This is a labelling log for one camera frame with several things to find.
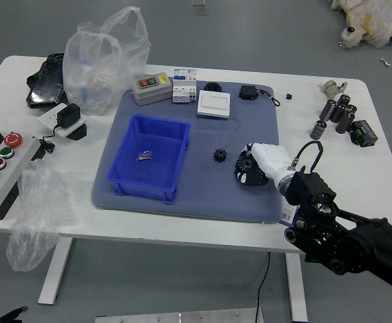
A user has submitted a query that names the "black power adapter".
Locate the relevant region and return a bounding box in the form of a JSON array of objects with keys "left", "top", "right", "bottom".
[{"left": 53, "top": 103, "right": 81, "bottom": 131}]

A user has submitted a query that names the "black module with green terminal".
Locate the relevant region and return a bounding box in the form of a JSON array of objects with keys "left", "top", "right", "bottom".
[{"left": 349, "top": 119, "right": 379, "bottom": 147}]

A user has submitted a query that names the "white wall switch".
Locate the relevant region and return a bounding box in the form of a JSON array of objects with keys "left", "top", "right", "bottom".
[{"left": 196, "top": 89, "right": 232, "bottom": 119}]

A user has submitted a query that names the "black block under socket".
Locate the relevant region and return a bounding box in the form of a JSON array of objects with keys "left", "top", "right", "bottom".
[{"left": 67, "top": 123, "right": 89, "bottom": 141}]

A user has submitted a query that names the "plastic-wrapped white toy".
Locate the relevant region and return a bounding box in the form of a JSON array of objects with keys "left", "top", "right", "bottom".
[{"left": 328, "top": 0, "right": 392, "bottom": 48}]

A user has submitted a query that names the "small clear bag of screws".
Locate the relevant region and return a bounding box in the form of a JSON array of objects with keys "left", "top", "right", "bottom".
[{"left": 134, "top": 150, "right": 155, "bottom": 163}]

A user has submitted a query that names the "grey two-button switch box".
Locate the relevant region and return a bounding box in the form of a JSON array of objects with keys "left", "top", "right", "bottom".
[{"left": 130, "top": 72, "right": 173, "bottom": 107}]

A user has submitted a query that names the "white metal connector plug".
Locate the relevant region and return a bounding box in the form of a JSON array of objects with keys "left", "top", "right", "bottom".
[{"left": 321, "top": 79, "right": 348, "bottom": 98}]

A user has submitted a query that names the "blue-grey padded mat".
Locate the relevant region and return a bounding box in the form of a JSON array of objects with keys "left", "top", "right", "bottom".
[{"left": 91, "top": 79, "right": 284, "bottom": 225}]

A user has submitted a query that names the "small black module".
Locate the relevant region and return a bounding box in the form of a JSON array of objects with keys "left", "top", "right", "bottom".
[{"left": 238, "top": 85, "right": 259, "bottom": 101}]

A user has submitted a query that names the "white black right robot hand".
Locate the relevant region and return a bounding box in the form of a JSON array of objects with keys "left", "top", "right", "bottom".
[{"left": 234, "top": 142, "right": 292, "bottom": 188}]

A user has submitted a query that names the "white table leg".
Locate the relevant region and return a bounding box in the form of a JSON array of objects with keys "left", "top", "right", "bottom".
[
  {"left": 38, "top": 237, "right": 74, "bottom": 306},
  {"left": 284, "top": 252, "right": 309, "bottom": 322}
]

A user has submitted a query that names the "crumpled clear plastic bag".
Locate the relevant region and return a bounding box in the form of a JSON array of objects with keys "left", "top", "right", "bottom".
[{"left": 6, "top": 159, "right": 77, "bottom": 273}]

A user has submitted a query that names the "black adapter cord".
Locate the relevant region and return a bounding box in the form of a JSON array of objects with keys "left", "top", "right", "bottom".
[{"left": 39, "top": 126, "right": 61, "bottom": 154}]

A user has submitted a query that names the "big black gear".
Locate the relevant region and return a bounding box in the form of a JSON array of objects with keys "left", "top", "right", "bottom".
[{"left": 235, "top": 153, "right": 260, "bottom": 176}]

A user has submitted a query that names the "blue plastic box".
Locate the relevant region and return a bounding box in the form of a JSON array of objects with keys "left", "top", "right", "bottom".
[{"left": 106, "top": 113, "right": 192, "bottom": 205}]

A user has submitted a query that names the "grey push-button control box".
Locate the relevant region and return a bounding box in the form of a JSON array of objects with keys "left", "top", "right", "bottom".
[{"left": 0, "top": 120, "right": 42, "bottom": 221}]

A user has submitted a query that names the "purple white label card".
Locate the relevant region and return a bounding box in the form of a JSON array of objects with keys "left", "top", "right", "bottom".
[{"left": 278, "top": 198, "right": 299, "bottom": 227}]

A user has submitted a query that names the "clear tape piece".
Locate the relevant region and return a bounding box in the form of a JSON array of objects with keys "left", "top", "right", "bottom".
[{"left": 191, "top": 0, "right": 210, "bottom": 16}]

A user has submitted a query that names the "black cable under table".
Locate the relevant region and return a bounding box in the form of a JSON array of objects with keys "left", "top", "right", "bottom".
[{"left": 256, "top": 252, "right": 271, "bottom": 323}]

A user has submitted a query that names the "white power socket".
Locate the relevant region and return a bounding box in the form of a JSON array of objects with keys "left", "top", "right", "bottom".
[{"left": 37, "top": 102, "right": 87, "bottom": 139}]

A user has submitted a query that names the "black shiny packet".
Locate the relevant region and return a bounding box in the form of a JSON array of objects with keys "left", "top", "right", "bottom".
[{"left": 26, "top": 52, "right": 67, "bottom": 108}]

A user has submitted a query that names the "large clear plastic bag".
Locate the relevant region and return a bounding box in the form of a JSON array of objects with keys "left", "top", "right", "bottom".
[{"left": 63, "top": 5, "right": 151, "bottom": 116}]

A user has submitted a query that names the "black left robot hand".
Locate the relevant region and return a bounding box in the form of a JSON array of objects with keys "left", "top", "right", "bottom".
[{"left": 0, "top": 305, "right": 29, "bottom": 323}]

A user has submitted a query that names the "white circuit breaker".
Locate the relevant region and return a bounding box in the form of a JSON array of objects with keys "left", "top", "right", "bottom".
[{"left": 171, "top": 69, "right": 198, "bottom": 105}]

